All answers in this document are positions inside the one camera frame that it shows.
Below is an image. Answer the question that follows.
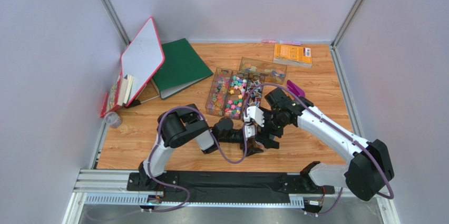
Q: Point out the green binder folder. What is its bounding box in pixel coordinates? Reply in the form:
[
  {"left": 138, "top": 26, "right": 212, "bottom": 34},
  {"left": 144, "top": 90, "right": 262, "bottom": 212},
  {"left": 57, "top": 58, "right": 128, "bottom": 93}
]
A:
[{"left": 151, "top": 38, "right": 213, "bottom": 100}]

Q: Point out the wrist white camera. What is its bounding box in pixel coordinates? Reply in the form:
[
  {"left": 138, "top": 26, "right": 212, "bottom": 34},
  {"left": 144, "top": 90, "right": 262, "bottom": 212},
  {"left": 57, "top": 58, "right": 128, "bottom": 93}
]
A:
[
  {"left": 243, "top": 122, "right": 258, "bottom": 140},
  {"left": 243, "top": 106, "right": 265, "bottom": 127}
]

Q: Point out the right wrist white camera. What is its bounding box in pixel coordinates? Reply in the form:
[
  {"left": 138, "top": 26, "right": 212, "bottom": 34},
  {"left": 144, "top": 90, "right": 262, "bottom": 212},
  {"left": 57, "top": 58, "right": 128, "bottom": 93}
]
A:
[{"left": 243, "top": 106, "right": 265, "bottom": 127}]

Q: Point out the aluminium rail frame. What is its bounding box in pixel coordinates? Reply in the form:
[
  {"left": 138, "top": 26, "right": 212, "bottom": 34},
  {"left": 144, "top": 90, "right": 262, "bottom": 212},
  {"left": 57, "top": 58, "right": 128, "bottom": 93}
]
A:
[{"left": 63, "top": 161, "right": 372, "bottom": 223}]

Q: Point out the red-framed whiteboard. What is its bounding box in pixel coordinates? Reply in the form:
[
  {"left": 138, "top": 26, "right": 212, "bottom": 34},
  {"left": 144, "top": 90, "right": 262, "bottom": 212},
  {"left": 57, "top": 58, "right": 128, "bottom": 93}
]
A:
[{"left": 121, "top": 16, "right": 165, "bottom": 106}]

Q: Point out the black base mat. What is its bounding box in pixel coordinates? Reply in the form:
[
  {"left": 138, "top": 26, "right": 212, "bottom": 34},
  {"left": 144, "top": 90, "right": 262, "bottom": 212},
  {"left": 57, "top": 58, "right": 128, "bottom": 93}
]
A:
[{"left": 126, "top": 171, "right": 336, "bottom": 203}]

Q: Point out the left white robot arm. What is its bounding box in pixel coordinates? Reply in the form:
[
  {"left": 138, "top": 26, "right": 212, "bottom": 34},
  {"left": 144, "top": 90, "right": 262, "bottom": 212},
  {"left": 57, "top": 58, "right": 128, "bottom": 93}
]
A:
[{"left": 139, "top": 104, "right": 257, "bottom": 188}]

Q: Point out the small clear plastic cup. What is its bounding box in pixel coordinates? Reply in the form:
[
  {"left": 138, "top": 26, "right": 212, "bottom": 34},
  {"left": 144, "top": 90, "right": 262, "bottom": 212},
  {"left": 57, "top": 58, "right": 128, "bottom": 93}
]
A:
[{"left": 103, "top": 112, "right": 122, "bottom": 128}]

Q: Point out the clear plastic jar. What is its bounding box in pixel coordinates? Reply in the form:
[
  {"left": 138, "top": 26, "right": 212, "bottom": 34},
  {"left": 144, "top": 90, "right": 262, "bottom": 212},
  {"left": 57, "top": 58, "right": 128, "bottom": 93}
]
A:
[{"left": 252, "top": 139, "right": 265, "bottom": 150}]

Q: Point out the three-compartment clear candy box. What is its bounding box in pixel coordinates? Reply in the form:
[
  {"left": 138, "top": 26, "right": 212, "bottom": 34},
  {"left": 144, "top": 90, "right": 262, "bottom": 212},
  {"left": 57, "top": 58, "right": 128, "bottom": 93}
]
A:
[{"left": 205, "top": 68, "right": 265, "bottom": 120}]

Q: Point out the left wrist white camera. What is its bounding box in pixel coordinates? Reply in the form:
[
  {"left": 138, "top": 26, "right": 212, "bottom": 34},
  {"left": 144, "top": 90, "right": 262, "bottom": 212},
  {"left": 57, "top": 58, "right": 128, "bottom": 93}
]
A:
[{"left": 243, "top": 122, "right": 258, "bottom": 140}]

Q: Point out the orange book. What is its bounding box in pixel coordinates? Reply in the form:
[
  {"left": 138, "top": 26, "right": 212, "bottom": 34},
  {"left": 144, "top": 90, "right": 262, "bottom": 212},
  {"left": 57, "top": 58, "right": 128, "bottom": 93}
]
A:
[{"left": 273, "top": 44, "right": 313, "bottom": 67}]

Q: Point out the stack of books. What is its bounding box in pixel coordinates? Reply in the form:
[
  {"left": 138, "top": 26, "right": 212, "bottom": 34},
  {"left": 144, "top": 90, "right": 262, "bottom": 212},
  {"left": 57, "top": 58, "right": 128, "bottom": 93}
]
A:
[{"left": 100, "top": 74, "right": 134, "bottom": 118}]

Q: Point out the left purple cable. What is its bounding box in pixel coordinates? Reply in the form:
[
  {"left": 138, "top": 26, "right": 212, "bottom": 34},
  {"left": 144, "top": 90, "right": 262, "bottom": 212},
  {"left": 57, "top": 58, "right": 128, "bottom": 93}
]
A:
[{"left": 147, "top": 105, "right": 250, "bottom": 213}]

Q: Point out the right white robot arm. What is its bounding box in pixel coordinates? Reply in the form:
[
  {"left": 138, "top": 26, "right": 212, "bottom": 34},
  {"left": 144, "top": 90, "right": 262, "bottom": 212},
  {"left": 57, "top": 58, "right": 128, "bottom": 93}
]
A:
[{"left": 245, "top": 86, "right": 394, "bottom": 201}]

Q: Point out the single clear candy box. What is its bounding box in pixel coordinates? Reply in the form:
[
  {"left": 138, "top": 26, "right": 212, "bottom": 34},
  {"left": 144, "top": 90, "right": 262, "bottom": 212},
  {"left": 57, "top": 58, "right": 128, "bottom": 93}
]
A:
[{"left": 239, "top": 57, "right": 287, "bottom": 85}]

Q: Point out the purple plastic scoop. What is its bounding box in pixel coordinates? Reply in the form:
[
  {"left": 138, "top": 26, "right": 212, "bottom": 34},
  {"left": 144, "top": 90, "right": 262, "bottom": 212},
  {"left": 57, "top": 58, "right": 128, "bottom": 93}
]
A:
[{"left": 286, "top": 80, "right": 306, "bottom": 97}]

